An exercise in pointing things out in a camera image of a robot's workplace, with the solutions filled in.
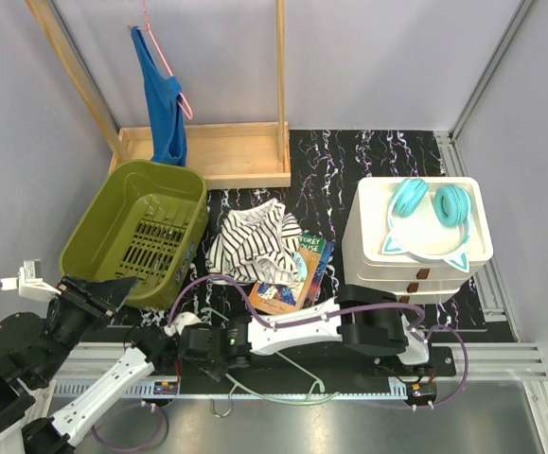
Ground wooden clothes rack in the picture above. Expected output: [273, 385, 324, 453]
[27, 1, 292, 189]

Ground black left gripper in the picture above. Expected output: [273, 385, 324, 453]
[34, 271, 140, 382]

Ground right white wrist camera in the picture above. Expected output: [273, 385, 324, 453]
[164, 312, 203, 337]

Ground striped black white tank top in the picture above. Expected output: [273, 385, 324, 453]
[206, 199, 302, 285]

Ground pink wire clothes hanger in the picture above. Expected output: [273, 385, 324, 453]
[128, 0, 194, 121]

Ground teal cat ear headphones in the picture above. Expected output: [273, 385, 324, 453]
[380, 178, 474, 273]

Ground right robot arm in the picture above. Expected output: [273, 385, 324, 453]
[170, 285, 434, 380]

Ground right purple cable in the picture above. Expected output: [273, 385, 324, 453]
[167, 273, 468, 411]

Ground white drawer storage box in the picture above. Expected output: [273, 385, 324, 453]
[341, 177, 493, 305]

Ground purple cable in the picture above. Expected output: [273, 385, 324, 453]
[0, 282, 168, 449]
[167, 273, 468, 411]

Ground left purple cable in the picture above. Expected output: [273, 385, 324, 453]
[0, 282, 168, 449]

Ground blue storey treehouse book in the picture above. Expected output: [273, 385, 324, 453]
[299, 233, 335, 308]

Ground blue tank top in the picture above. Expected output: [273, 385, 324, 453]
[130, 26, 187, 166]

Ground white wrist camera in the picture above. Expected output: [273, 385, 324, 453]
[164, 312, 203, 337]
[0, 259, 61, 303]

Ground mint green clothes hanger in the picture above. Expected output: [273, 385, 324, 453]
[201, 306, 341, 420]

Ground orange Othello book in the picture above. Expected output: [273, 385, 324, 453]
[249, 282, 304, 315]

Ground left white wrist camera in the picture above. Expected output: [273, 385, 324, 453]
[0, 259, 61, 303]

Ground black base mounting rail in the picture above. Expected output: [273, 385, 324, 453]
[79, 324, 459, 396]

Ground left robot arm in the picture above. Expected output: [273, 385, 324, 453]
[0, 275, 178, 453]

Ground olive green plastic basket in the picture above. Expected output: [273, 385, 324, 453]
[60, 160, 208, 310]

